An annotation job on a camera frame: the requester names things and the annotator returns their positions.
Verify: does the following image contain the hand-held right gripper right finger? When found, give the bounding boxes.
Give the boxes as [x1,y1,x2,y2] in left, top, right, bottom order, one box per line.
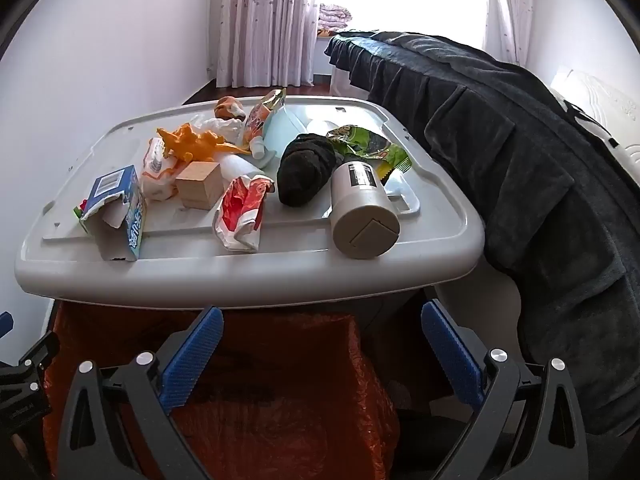
[421,300,591,480]

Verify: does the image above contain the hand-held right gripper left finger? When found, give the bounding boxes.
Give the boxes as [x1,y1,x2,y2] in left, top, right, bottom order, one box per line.
[57,305,224,480]

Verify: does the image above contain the orange plastic bag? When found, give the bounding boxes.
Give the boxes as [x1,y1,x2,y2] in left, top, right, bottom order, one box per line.
[42,302,401,480]

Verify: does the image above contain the scraps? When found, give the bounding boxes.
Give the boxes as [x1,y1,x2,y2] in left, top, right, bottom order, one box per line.
[75,165,148,262]

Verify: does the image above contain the red white wrapper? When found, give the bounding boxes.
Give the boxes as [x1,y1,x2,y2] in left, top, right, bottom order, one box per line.
[213,174,276,252]

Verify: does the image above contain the beige cylindrical container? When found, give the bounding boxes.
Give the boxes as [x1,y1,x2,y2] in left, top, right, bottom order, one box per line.
[330,160,401,260]

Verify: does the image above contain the wooden block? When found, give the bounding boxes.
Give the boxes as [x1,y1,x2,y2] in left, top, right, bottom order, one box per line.
[175,160,222,209]

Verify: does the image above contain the orange white plastic packet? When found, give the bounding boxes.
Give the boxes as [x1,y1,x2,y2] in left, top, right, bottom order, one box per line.
[140,137,181,203]

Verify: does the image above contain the black sock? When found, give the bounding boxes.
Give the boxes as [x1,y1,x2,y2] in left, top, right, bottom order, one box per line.
[277,132,338,208]

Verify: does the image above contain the green snack bag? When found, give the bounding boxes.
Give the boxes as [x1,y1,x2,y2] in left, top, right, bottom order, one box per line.
[326,125,412,181]

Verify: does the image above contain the white plastic storage box lid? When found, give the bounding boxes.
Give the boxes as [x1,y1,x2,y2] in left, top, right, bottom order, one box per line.
[14,94,526,361]

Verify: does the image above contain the white paper roll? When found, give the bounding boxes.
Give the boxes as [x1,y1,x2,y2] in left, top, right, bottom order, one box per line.
[220,154,257,184]

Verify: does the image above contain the orange toy dinosaur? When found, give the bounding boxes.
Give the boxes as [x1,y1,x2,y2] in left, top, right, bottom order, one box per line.
[156,122,251,163]

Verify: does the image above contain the light blue plastic piece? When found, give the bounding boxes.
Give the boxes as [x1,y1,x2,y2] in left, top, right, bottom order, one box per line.
[260,109,302,161]

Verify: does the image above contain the orange snack packet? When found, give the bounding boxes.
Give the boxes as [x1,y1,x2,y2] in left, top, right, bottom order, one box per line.
[242,88,287,161]

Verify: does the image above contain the orange brown toy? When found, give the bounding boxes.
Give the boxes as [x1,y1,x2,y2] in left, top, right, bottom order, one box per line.
[214,96,246,121]

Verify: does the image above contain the white bed base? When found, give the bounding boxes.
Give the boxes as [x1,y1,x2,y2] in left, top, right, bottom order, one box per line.
[331,65,372,100]

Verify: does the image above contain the white embossed headboard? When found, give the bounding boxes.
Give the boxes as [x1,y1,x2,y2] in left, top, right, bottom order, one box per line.
[550,69,640,171]

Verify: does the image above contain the patterned curtain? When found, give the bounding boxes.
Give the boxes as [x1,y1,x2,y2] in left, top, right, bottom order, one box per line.
[215,0,321,88]
[482,0,536,68]

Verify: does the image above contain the stack of folded blankets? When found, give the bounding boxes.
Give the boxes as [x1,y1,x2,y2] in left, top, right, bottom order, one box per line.
[318,4,353,38]

